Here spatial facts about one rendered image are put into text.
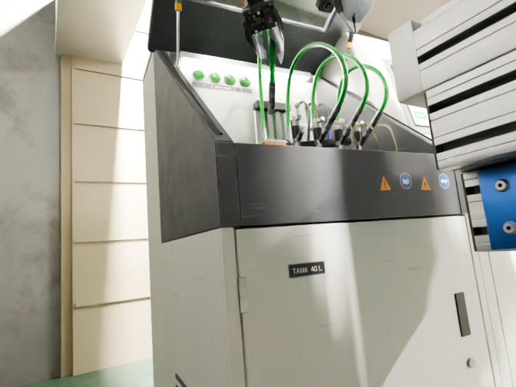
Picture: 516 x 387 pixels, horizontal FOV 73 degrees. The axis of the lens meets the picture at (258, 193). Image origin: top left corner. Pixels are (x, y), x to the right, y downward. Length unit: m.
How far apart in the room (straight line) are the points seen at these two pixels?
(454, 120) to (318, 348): 0.48
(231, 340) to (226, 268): 0.12
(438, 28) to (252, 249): 0.43
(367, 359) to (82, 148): 2.59
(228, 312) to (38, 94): 2.74
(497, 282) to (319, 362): 0.58
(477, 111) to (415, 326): 0.59
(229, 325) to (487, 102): 0.49
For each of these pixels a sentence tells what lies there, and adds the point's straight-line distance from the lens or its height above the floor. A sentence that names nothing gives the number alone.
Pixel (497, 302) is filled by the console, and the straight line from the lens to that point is 1.13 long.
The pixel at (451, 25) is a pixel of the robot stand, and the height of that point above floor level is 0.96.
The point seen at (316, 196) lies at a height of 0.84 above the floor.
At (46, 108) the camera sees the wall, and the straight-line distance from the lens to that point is 3.13.
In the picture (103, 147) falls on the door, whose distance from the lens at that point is 3.01.
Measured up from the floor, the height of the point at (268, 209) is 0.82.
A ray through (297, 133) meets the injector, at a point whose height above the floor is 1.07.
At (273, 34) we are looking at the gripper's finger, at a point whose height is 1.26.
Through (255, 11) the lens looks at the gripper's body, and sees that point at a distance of 0.88.
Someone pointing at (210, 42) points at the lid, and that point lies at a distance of 1.38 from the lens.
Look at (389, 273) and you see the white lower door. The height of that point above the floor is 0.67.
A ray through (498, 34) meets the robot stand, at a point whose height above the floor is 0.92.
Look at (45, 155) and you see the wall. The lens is 3.02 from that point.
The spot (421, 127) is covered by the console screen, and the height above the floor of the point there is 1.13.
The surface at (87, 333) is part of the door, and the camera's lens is 2.91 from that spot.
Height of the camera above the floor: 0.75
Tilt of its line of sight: 9 degrees up
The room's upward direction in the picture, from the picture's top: 5 degrees counter-clockwise
